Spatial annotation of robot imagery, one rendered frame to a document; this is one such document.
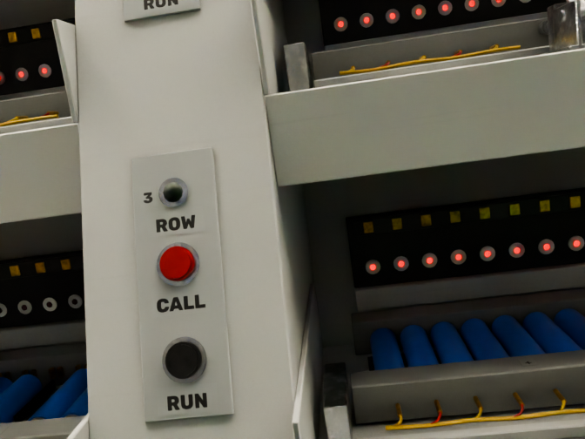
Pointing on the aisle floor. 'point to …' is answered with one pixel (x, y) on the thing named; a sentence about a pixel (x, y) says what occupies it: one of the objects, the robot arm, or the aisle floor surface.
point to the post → (97, 297)
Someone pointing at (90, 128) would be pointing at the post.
